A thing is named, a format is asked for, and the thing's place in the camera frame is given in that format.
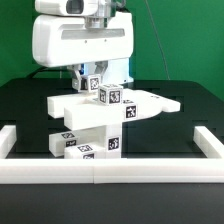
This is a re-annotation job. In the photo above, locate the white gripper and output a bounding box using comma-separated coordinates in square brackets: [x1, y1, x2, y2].
[32, 0, 133, 91]

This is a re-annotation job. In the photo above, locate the white chair back frame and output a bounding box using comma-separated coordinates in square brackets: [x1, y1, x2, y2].
[47, 89, 181, 130]

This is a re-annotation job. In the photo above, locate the white U-shaped fence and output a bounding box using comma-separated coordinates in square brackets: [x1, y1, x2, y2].
[0, 126, 224, 184]

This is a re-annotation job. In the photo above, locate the white tagged cube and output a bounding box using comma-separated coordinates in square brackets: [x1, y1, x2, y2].
[81, 74, 101, 93]
[98, 84, 123, 106]

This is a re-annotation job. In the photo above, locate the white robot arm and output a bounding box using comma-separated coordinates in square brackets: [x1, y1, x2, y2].
[32, 0, 133, 89]

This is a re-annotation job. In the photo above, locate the black cable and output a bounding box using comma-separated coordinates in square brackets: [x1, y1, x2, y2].
[26, 65, 71, 80]

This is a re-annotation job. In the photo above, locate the white chair seat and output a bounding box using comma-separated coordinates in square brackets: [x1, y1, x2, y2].
[78, 124, 122, 159]

